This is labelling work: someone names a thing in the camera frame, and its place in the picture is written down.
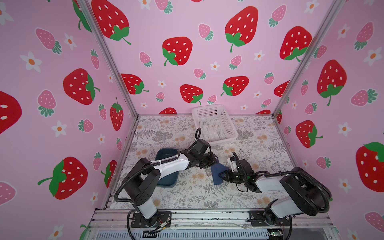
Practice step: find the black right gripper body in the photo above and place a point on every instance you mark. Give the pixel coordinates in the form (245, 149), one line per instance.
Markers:
(234, 177)

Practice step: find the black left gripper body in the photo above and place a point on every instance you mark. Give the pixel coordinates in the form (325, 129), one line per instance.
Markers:
(205, 160)

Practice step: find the dark blue paper napkin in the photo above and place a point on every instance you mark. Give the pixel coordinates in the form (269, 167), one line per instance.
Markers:
(216, 170)

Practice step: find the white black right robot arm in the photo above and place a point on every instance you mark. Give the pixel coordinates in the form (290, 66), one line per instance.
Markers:
(306, 195)

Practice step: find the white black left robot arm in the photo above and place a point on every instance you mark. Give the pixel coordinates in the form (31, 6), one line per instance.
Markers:
(138, 186)

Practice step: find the white perforated plastic basket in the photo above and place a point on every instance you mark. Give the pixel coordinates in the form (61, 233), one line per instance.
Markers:
(215, 123)

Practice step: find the dark teal plastic tray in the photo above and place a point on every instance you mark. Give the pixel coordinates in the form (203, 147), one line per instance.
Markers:
(168, 179)

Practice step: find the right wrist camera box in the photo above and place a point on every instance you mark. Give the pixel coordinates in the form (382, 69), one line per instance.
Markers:
(233, 163)

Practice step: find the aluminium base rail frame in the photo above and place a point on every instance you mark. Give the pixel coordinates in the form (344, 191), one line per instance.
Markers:
(219, 224)

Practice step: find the aluminium corner post left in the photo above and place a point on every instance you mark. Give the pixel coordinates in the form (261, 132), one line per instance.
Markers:
(90, 17)

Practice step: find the aluminium corner post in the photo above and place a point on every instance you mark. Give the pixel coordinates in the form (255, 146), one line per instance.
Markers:
(90, 17)
(326, 23)

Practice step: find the aluminium corner post right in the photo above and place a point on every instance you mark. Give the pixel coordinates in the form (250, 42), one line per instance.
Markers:
(326, 23)

